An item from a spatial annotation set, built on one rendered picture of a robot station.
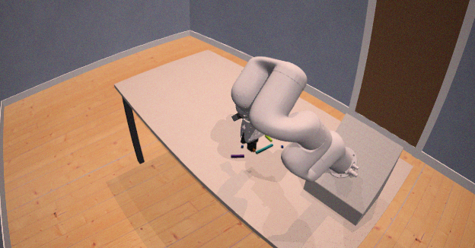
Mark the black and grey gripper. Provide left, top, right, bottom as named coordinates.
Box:
left=241, top=119, right=264, bottom=152

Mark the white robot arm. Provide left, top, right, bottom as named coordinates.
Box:
left=231, top=56, right=359, bottom=182

